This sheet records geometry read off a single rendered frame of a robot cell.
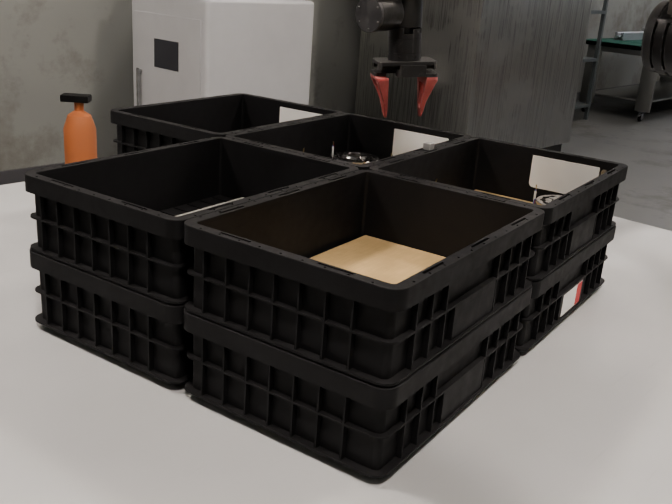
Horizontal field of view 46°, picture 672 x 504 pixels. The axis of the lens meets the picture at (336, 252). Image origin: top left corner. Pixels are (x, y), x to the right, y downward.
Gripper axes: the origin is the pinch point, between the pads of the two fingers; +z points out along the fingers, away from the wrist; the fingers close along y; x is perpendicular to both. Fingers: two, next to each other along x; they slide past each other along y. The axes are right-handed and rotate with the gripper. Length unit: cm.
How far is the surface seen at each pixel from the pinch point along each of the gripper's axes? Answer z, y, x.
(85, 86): 47, -105, 329
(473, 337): 16, -3, -55
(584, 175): 10.8, 32.0, -7.8
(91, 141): 55, -89, 226
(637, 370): 30, 26, -44
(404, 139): 9.3, 4.9, 17.9
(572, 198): 6.6, 17.7, -33.6
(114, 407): 25, -47, -52
